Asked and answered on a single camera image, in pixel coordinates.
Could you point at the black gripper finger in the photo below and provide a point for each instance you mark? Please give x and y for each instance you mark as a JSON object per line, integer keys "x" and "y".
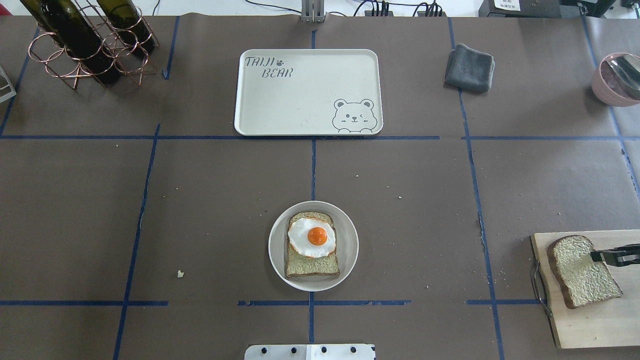
{"x": 616, "y": 258}
{"x": 628, "y": 248}

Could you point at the bread slice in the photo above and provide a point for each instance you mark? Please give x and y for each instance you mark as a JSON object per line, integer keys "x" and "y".
{"x": 297, "y": 265}
{"x": 582, "y": 280}

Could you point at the cream bear serving tray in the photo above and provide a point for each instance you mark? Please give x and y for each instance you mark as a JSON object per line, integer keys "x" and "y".
{"x": 308, "y": 92}

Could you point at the wooden cutting board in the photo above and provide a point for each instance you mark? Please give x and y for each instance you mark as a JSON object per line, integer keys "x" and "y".
{"x": 611, "y": 323}

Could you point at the pink bowl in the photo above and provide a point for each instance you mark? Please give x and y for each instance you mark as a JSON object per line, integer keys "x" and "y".
{"x": 605, "y": 87}

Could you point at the metal scoop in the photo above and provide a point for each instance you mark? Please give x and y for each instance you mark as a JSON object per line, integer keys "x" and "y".
{"x": 626, "y": 72}

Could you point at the grey folded cloth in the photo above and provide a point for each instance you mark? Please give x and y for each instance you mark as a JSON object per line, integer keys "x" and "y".
{"x": 469, "y": 69}

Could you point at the white round plate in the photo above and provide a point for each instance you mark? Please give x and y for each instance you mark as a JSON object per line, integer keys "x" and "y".
{"x": 347, "y": 247}

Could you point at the fried egg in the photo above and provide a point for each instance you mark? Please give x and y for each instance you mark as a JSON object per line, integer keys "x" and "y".
{"x": 312, "y": 237}

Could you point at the dark green wine bottle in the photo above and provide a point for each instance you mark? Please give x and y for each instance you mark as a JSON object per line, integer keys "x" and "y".
{"x": 71, "y": 30}

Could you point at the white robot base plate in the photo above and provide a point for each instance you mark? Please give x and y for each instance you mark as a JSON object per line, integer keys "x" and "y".
{"x": 345, "y": 351}

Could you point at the aluminium camera post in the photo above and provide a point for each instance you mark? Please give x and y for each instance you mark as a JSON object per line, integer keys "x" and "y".
{"x": 313, "y": 11}

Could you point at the copper wire bottle rack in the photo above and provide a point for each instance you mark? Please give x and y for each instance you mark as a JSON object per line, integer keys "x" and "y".
{"x": 45, "y": 50}

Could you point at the white wire cup rack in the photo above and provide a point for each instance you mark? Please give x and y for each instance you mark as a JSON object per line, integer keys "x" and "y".
{"x": 7, "y": 89}

